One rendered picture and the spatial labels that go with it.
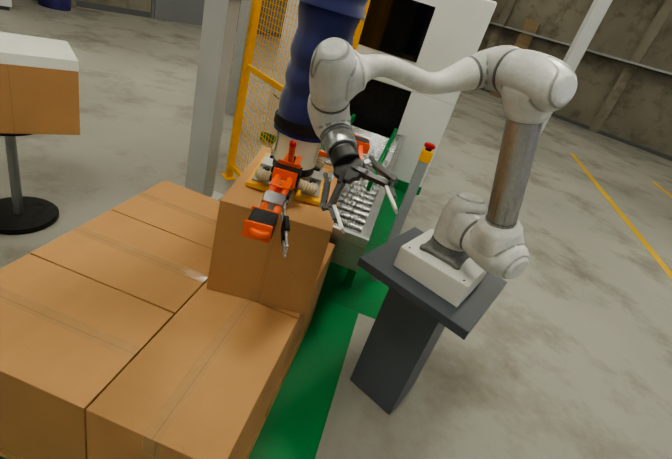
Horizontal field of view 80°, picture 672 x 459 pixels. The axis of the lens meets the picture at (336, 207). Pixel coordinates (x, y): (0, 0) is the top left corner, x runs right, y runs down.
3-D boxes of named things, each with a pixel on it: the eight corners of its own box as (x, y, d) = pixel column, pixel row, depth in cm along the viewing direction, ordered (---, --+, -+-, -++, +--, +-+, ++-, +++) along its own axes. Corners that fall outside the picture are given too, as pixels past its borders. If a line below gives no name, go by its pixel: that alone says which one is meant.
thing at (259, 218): (249, 220, 110) (252, 204, 107) (275, 227, 110) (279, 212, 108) (241, 236, 102) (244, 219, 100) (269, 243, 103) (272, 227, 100)
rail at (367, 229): (395, 151, 423) (401, 134, 414) (400, 152, 422) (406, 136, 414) (349, 264, 218) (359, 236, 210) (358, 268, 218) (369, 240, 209)
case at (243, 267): (249, 216, 207) (263, 145, 189) (323, 237, 209) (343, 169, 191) (206, 288, 154) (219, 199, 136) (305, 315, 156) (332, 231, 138)
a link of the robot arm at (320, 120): (316, 151, 111) (316, 119, 100) (302, 110, 118) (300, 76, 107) (353, 143, 113) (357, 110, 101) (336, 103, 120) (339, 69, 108)
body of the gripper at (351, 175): (359, 153, 108) (370, 181, 104) (330, 164, 108) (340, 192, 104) (355, 138, 101) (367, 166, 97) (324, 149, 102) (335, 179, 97)
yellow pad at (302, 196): (306, 166, 180) (308, 156, 177) (327, 172, 180) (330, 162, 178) (294, 199, 149) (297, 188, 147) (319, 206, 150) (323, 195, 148)
